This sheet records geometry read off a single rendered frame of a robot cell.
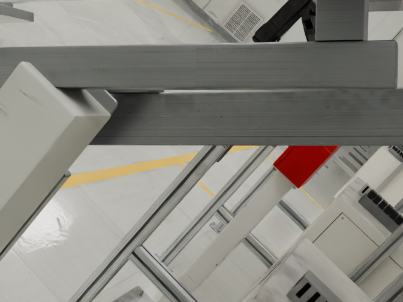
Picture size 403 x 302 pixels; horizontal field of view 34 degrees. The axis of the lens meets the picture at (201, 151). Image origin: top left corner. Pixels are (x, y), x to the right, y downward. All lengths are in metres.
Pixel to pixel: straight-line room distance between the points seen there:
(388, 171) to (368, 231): 3.25
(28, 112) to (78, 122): 0.04
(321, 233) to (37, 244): 0.91
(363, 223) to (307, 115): 1.49
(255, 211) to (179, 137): 1.08
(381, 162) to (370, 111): 4.72
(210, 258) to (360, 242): 0.56
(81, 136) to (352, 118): 0.33
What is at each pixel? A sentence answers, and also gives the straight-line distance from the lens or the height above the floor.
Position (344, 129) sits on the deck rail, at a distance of 0.73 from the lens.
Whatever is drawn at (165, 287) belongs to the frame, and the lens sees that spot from 1.58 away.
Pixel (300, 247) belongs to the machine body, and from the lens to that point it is 1.36.
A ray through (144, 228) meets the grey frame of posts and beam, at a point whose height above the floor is 0.36.
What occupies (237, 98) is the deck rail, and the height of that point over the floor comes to 0.85.
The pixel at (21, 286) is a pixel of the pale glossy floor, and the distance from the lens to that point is 1.78.
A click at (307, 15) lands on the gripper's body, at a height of 0.97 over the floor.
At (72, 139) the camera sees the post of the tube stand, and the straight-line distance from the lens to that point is 0.49.
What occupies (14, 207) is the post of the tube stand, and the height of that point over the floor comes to 0.72.
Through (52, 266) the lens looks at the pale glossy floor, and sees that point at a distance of 1.93.
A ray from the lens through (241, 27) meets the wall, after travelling 9.91.
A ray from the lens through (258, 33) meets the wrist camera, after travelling 1.05.
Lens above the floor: 0.96
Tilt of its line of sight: 14 degrees down
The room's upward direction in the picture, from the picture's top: 41 degrees clockwise
